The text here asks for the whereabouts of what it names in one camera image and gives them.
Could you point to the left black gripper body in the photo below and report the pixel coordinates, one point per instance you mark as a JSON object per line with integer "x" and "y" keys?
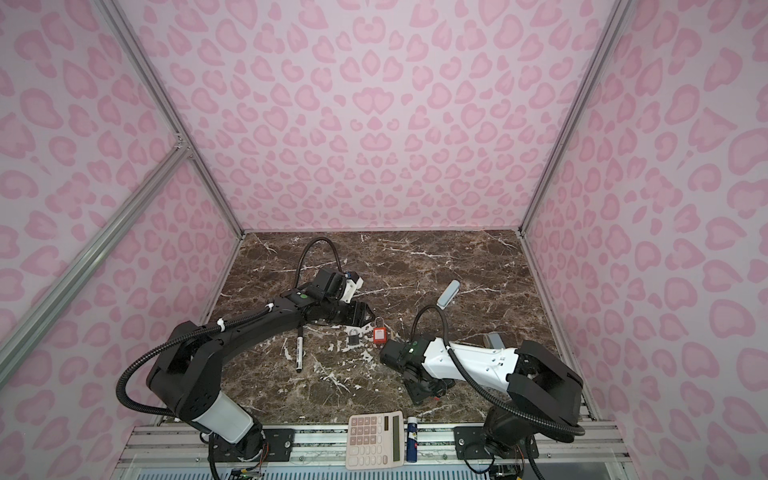
{"x": 347, "y": 313}

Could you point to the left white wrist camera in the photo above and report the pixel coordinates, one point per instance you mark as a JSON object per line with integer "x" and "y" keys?
{"x": 353, "y": 283}

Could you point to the blue white glue stick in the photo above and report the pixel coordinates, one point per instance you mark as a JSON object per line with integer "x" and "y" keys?
{"x": 412, "y": 440}

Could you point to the blue grey stapler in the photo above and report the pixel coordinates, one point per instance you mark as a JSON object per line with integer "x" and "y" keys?
{"x": 493, "y": 341}

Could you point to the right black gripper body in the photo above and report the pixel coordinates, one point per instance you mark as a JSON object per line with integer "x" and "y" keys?
{"x": 426, "y": 390}

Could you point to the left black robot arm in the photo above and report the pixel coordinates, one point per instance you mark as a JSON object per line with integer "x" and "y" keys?
{"x": 187, "y": 375}

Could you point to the red padlock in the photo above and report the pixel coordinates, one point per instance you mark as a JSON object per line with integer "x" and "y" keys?
{"x": 380, "y": 333}

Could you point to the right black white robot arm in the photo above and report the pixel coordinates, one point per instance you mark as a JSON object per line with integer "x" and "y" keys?
{"x": 531, "y": 391}

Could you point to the small grey padlock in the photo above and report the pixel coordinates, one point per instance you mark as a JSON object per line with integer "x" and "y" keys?
{"x": 353, "y": 336}

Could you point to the pink white calculator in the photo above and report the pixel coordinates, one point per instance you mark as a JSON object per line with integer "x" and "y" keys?
{"x": 375, "y": 441}

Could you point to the light blue grey case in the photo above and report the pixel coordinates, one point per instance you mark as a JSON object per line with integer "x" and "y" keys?
{"x": 448, "y": 294}

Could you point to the black marker pen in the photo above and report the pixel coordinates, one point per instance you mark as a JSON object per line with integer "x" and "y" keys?
{"x": 299, "y": 349}

